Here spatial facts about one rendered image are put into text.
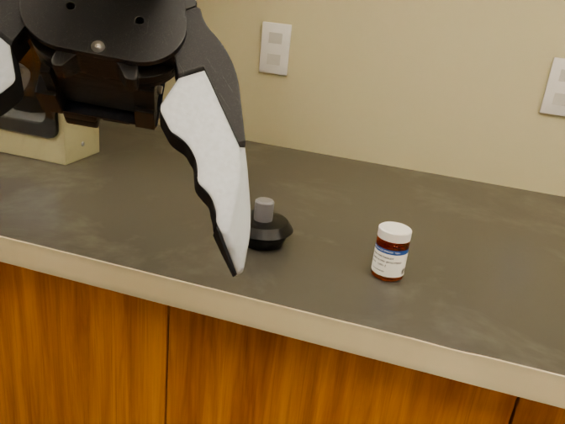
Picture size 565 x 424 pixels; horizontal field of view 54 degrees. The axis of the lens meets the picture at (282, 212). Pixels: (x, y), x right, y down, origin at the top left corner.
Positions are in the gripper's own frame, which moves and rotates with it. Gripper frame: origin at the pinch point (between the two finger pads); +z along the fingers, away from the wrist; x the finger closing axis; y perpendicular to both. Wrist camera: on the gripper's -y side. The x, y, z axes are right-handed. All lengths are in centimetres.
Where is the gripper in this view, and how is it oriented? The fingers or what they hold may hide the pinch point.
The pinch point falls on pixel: (55, 251)
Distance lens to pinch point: 24.4
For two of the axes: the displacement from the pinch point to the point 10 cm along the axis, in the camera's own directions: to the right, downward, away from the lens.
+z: -1.0, 9.5, -2.9
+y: -2.0, 2.7, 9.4
